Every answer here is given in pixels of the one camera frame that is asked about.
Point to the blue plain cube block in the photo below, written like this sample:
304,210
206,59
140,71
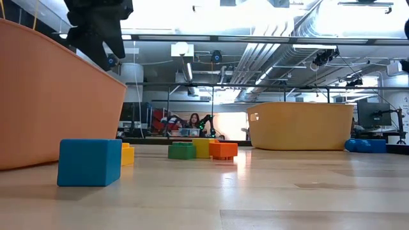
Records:
89,162

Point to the orange plastic bin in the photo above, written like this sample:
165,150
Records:
57,102

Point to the yellow plastic bin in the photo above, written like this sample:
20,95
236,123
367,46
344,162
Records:
303,127

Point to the background monitor on arm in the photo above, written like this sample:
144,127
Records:
374,114

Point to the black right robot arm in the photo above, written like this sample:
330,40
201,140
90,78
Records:
407,28

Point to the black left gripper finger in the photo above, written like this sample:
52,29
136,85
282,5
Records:
89,44
115,38

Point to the black background monitor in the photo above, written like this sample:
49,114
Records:
134,115

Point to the blue long large block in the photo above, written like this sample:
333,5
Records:
365,145

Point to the clear plastic storage box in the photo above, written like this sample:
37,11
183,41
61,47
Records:
188,131

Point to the black aluminium table frame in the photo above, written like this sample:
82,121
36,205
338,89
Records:
153,140

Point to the black ceiling light cluster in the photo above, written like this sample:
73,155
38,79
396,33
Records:
324,57

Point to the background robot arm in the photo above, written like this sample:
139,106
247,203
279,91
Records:
209,123

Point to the ceiling camera blue lens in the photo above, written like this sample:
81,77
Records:
216,57
112,60

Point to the person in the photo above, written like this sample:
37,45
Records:
194,120

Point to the yellow small stud block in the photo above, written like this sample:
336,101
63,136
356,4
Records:
128,155

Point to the white round column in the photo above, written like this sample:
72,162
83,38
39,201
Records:
132,76

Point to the white ceiling lamp box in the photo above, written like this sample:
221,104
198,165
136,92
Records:
182,49

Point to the green small stud block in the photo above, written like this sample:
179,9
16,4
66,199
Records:
182,151

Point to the grey overhead beam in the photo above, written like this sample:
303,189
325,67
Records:
223,38

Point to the yellow plain cube block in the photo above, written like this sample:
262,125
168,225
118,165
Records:
201,147

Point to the orange small stud block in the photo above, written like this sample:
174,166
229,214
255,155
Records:
223,150

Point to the red background machine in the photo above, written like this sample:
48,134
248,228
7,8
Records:
161,119

